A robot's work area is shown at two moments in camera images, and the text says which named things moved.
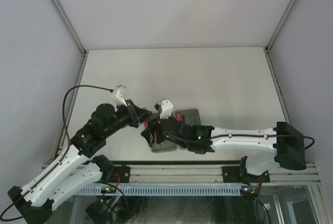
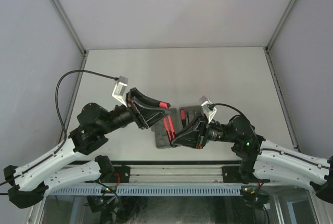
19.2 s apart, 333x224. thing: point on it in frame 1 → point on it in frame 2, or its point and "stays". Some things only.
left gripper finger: (136, 114) → (138, 96)
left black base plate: (121, 174) stays
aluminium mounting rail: (211, 174) stays
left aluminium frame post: (70, 25) stays
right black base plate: (241, 174) stays
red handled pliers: (150, 135) → (191, 115)
